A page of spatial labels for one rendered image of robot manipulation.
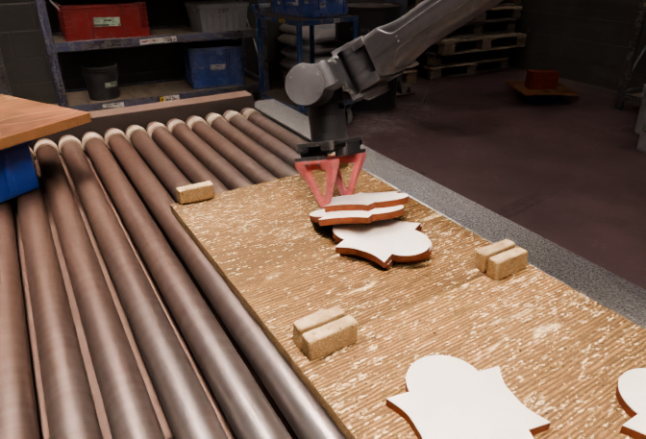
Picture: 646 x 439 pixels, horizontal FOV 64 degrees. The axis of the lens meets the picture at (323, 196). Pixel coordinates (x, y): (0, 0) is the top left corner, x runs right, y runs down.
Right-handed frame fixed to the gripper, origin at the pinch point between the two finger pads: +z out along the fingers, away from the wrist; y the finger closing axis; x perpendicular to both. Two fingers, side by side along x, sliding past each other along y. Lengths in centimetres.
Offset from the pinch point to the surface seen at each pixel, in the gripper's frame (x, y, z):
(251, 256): 4.2, -17.2, 4.8
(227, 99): 52, 38, -22
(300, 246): -0.2, -11.8, 4.8
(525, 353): -30.2, -17.5, 14.1
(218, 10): 269, 298, -125
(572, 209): -10, 242, 49
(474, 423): -28.0, -29.6, 15.2
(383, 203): -9.5, -3.4, 0.5
